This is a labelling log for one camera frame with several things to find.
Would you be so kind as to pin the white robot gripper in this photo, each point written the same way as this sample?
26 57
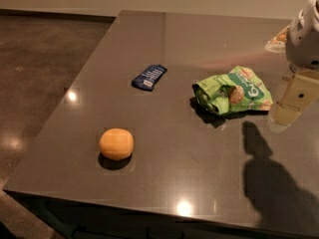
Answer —
305 40

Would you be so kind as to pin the green rice chip bag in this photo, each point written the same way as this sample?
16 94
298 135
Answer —
238 91

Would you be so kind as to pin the beige snack packet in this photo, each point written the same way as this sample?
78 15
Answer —
278 43

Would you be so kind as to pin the blue snack wrapper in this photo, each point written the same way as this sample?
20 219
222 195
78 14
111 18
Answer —
149 77

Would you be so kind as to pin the orange fruit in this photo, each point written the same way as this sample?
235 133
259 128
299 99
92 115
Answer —
116 144

